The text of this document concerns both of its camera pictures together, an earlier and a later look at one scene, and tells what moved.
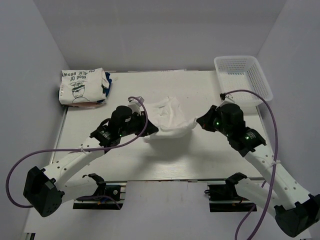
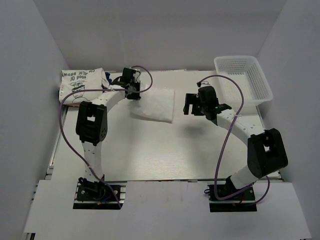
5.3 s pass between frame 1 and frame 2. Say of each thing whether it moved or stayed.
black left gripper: moved
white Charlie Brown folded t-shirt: stayed
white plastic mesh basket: stayed
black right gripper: moved
